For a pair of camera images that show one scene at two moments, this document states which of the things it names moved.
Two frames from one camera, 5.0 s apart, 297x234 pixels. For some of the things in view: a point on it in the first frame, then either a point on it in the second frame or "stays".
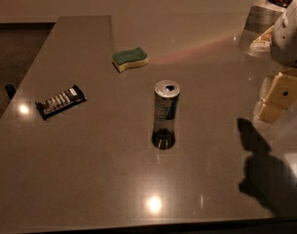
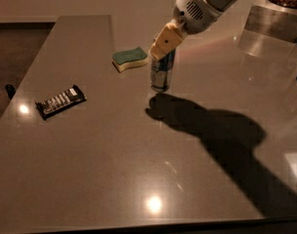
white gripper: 288,41 -> 194,17
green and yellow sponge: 124,59 stays
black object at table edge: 11,90 stays
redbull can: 166,99 -> 161,72
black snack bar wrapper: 71,97 stays
